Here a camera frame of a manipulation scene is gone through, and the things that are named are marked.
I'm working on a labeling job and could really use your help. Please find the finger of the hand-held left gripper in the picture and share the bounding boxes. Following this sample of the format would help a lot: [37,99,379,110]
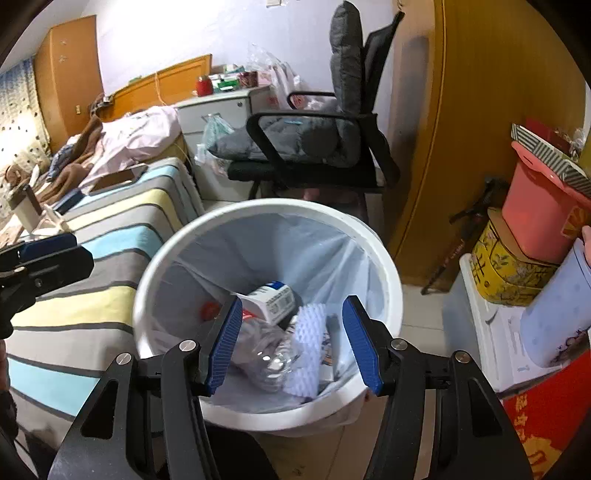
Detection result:
[0,249,95,340]
[0,233,78,273]

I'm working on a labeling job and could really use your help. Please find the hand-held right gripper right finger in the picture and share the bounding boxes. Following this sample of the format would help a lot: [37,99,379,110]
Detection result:
[342,295,534,480]

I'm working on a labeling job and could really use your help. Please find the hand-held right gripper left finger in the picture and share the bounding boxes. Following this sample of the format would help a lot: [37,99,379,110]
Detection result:
[46,295,244,480]

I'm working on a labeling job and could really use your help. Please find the clear plastic bottle red label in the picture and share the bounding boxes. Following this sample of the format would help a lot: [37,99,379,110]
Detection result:
[201,302,305,393]

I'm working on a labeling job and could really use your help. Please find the white foam net sleeve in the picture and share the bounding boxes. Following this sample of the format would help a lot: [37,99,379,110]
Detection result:
[281,302,329,398]

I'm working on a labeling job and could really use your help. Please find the white yoghurt cup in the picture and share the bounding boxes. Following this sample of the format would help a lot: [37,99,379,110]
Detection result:
[240,281,296,324]

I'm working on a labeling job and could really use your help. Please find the white trash bin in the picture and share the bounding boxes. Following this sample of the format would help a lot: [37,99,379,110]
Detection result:
[132,198,403,438]

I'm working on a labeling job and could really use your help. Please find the pale blue bin liner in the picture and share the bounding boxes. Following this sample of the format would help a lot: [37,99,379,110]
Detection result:
[148,210,389,416]

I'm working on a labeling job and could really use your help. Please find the person's left forearm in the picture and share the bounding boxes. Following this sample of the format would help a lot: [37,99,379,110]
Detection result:
[0,342,21,462]

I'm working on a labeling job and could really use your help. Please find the striped tablecloth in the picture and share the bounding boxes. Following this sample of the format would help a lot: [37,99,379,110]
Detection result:
[0,157,206,462]

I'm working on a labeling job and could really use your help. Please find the cream mug brown lid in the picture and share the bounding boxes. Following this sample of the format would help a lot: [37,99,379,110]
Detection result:
[7,182,43,232]

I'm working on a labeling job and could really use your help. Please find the dark blue glasses case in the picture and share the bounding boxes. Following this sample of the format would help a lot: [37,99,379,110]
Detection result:
[53,187,86,214]

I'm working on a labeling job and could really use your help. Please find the brown plush toy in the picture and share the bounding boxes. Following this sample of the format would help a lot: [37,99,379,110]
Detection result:
[0,164,28,195]

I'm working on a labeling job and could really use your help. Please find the blue plaid cloth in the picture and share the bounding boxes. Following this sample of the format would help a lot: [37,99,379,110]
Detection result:
[46,144,77,181]

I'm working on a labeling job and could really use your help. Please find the black smartphone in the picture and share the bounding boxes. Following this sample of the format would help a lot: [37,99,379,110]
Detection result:
[88,163,149,192]

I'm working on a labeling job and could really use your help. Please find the brown patterned blanket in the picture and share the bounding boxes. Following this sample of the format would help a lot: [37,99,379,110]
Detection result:
[28,114,116,204]

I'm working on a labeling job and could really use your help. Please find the white low cabinet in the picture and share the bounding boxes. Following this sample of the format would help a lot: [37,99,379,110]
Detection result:
[443,254,568,398]

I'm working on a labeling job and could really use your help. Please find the heart print curtain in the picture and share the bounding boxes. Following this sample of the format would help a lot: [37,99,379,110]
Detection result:
[0,58,51,171]

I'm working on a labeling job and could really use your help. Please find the pink duvet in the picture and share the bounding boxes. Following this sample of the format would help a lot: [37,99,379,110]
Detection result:
[78,105,181,190]

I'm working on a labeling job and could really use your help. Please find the yellow floral box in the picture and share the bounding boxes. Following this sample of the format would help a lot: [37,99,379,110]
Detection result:
[470,208,561,306]

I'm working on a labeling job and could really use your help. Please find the black tripod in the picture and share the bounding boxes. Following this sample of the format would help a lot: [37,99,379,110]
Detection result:
[421,178,509,296]

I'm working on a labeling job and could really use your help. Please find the narrow wooden wardrobe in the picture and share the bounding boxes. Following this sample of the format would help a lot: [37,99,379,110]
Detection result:
[33,15,105,153]

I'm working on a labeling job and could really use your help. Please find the lavender dotted container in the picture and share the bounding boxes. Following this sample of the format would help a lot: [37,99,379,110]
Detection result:
[519,237,591,368]

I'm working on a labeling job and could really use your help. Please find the red printed mat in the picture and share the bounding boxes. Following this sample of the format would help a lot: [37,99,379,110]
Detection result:
[501,360,591,480]

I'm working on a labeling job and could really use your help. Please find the clear plastic bag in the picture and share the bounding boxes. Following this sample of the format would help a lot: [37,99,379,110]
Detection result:
[194,113,236,167]
[247,44,282,75]

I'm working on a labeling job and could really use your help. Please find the wooden bed headboard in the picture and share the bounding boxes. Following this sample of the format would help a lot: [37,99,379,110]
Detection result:
[104,54,213,121]

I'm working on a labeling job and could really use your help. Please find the pink plastic bucket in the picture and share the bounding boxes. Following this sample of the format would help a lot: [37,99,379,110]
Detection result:
[502,141,591,265]

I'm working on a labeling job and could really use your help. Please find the white nightstand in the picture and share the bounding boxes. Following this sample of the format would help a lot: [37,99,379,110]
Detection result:
[174,85,273,201]

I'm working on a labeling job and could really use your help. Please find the large wooden wardrobe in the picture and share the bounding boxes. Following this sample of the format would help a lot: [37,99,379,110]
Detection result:
[385,0,591,291]

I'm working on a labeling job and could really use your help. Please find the white plastic bags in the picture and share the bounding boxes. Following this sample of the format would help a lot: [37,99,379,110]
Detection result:
[268,62,301,112]

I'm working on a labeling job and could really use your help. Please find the striped gift box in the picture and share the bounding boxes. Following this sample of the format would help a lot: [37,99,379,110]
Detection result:
[510,117,591,195]

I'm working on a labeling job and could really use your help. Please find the grey cushioned office chair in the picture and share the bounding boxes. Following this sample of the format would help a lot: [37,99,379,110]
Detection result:
[205,0,406,222]

